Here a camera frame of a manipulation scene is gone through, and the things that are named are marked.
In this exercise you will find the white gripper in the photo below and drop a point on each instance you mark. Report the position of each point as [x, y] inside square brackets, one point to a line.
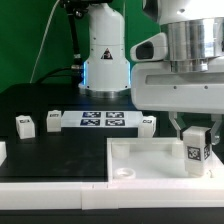
[156, 88]

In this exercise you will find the white square tabletop part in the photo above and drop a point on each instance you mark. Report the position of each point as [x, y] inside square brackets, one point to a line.
[152, 160]

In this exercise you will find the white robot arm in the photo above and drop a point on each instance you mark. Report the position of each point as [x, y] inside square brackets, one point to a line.
[180, 69]

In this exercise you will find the white U-shaped fence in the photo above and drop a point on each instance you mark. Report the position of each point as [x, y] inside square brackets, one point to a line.
[108, 195]

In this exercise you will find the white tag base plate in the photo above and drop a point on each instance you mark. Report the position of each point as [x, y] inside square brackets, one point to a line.
[101, 119]

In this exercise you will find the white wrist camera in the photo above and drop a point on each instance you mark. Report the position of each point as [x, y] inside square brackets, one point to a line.
[152, 49]

